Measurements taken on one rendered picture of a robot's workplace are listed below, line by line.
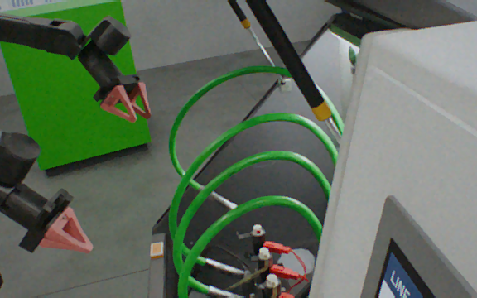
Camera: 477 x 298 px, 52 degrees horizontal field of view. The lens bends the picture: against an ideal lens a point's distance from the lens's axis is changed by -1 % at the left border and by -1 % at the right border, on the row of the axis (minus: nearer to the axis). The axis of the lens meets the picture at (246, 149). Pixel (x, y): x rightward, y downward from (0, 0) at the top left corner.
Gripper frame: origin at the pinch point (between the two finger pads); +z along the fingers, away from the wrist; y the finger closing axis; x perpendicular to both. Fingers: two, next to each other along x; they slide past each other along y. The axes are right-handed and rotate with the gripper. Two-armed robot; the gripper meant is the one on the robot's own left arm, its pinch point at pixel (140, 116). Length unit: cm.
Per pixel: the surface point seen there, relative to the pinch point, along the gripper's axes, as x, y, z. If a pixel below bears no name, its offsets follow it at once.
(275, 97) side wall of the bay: -15.6, 27.4, 12.7
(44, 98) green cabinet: 195, 183, -157
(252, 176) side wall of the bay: 4.0, 27.6, 23.1
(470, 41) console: -58, -37, 36
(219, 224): -19.3, -27.8, 32.0
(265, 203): -25.3, -24.7, 33.8
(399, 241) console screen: -45, -46, 44
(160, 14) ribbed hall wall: 225, 500, -300
